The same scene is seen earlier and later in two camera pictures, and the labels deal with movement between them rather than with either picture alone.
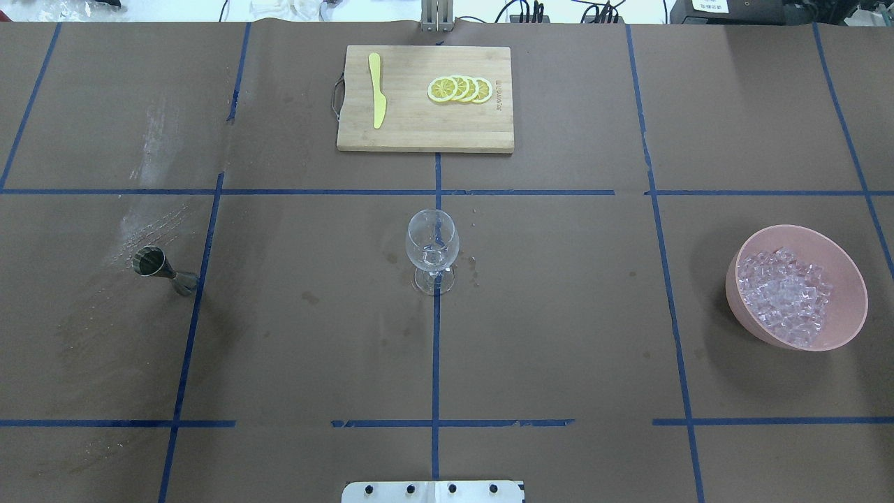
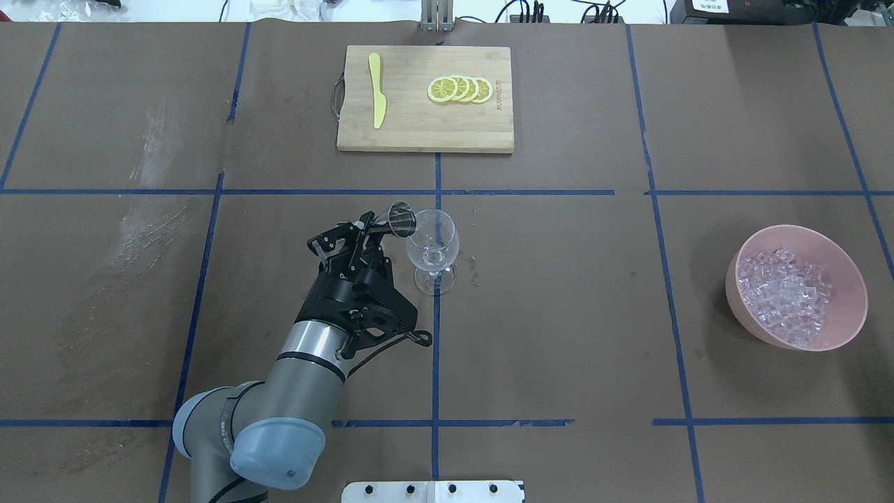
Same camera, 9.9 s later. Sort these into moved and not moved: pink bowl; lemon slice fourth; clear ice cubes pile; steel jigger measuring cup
Moved: steel jigger measuring cup
Not moved: clear ice cubes pile; lemon slice fourth; pink bowl
